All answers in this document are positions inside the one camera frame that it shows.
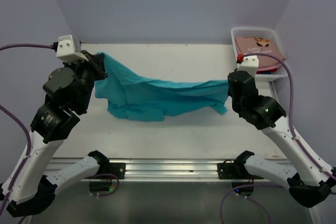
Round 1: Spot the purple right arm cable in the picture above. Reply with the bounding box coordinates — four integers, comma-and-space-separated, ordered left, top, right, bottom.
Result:
219, 52, 336, 224

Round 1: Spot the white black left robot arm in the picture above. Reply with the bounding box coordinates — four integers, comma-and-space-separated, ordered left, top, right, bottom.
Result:
1, 50, 109, 217

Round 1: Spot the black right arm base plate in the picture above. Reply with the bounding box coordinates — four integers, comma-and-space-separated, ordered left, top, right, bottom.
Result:
217, 162, 263, 180

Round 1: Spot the pink printed folded t shirt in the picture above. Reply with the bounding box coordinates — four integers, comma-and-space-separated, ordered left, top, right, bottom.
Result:
235, 36, 285, 68

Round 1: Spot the white plastic basket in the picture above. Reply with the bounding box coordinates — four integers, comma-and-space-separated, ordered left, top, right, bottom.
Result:
230, 27, 287, 82

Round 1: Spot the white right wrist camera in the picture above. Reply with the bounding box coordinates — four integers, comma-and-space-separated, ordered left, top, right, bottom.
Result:
237, 54, 259, 78

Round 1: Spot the light pink folded t shirt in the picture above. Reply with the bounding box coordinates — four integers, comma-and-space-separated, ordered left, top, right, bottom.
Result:
258, 63, 282, 70

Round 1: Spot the red folded t shirt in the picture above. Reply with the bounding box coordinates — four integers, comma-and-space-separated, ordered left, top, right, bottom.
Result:
257, 68, 278, 74

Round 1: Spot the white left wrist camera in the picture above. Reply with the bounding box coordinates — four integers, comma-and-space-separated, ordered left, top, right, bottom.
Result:
56, 35, 88, 63

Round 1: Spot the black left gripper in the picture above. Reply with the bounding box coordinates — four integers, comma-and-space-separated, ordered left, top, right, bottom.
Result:
63, 49, 109, 110

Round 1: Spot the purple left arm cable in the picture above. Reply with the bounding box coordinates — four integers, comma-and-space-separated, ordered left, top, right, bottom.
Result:
0, 42, 120, 224

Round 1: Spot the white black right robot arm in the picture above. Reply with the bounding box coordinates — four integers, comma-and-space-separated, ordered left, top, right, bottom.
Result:
228, 71, 335, 208

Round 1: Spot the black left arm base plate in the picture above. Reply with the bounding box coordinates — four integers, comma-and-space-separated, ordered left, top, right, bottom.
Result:
105, 162, 126, 179

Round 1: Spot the turquoise t shirt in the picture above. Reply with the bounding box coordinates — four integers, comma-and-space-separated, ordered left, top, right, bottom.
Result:
95, 54, 228, 122

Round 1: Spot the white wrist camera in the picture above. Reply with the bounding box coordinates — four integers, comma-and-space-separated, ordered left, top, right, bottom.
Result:
237, 54, 259, 78
56, 35, 88, 63

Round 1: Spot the aluminium mounting rail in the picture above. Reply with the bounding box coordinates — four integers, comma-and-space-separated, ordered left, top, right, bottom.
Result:
44, 157, 310, 182

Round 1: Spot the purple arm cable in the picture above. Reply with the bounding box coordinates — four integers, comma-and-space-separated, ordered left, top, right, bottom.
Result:
0, 42, 120, 224
219, 52, 336, 224

